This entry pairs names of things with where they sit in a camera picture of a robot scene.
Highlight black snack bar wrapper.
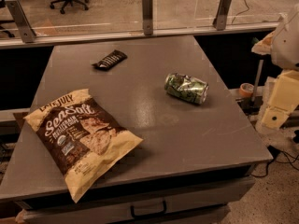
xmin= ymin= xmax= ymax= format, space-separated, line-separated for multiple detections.
xmin=93 ymin=49 xmax=127 ymax=71

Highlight black floor cables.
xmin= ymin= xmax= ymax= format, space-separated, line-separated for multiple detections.
xmin=250 ymin=145 xmax=299 ymax=178

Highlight grey drawer with black handle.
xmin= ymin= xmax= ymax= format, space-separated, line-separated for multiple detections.
xmin=23 ymin=176 xmax=254 ymax=224

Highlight left metal glass bracket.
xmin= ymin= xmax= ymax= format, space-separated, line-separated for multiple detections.
xmin=6 ymin=0 xmax=36 ymax=43

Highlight sea salt chips bag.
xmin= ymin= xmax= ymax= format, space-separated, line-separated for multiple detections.
xmin=25 ymin=89 xmax=142 ymax=202

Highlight metal railing ledge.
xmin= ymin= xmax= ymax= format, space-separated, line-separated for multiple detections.
xmin=0 ymin=21 xmax=278 ymax=49

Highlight crushed green soda can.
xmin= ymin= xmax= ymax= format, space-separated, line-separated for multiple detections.
xmin=164 ymin=73 xmax=209 ymax=105

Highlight right metal glass bracket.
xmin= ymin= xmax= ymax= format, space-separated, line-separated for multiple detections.
xmin=213 ymin=0 xmax=232 ymax=31

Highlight metal glass bracket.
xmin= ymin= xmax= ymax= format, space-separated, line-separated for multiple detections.
xmin=213 ymin=0 xmax=232 ymax=31
xmin=6 ymin=0 xmax=36 ymax=43
xmin=142 ymin=0 xmax=153 ymax=35

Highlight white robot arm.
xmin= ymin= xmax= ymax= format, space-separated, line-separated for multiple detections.
xmin=251 ymin=4 xmax=299 ymax=129

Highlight roll of tan tape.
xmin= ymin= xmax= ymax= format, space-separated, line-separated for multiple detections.
xmin=239 ymin=83 xmax=254 ymax=98

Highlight middle metal glass bracket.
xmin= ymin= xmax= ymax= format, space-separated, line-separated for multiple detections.
xmin=142 ymin=0 xmax=153 ymax=35

